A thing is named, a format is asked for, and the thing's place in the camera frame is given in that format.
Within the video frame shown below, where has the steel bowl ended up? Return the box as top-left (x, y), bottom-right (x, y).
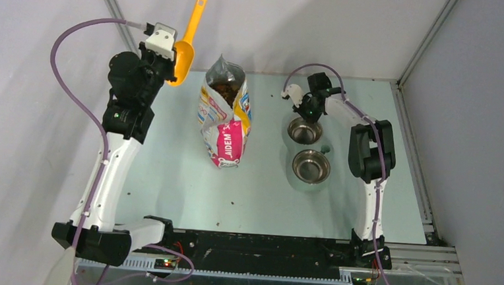
top-left (292, 149), bottom-right (331, 185)
top-left (286, 117), bottom-right (323, 145)

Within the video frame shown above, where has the yellow plastic scoop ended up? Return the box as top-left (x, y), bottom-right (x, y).
top-left (168, 0), bottom-right (207, 87)

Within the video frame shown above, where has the colourful pet food bag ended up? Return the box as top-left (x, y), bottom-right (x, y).
top-left (197, 56), bottom-right (252, 168)

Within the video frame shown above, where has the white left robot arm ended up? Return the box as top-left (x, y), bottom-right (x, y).
top-left (51, 43), bottom-right (176, 267)

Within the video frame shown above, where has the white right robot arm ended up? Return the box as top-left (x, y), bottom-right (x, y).
top-left (293, 72), bottom-right (396, 267)

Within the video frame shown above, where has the small green object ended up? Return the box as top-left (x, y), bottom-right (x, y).
top-left (320, 145), bottom-right (331, 154)

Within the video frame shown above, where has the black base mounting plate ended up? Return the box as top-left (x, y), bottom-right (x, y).
top-left (160, 230), bottom-right (375, 280)

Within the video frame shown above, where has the right circuit board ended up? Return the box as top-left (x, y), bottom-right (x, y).
top-left (351, 276), bottom-right (379, 285)

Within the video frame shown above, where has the circuit board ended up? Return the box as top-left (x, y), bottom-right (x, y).
top-left (351, 276), bottom-right (379, 285)
top-left (153, 259), bottom-right (178, 270)

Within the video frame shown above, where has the left circuit board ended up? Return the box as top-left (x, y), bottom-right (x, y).
top-left (153, 259), bottom-right (178, 270)

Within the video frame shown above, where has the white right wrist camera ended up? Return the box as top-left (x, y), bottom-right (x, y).
top-left (280, 84), bottom-right (305, 108)

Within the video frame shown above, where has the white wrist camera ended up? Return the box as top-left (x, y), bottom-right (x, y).
top-left (144, 22), bottom-right (177, 61)
top-left (280, 84), bottom-right (305, 108)

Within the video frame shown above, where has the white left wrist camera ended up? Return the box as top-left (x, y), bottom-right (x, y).
top-left (144, 22), bottom-right (177, 61)

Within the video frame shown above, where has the aluminium frame rail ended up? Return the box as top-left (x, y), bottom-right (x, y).
top-left (65, 221), bottom-right (466, 285)

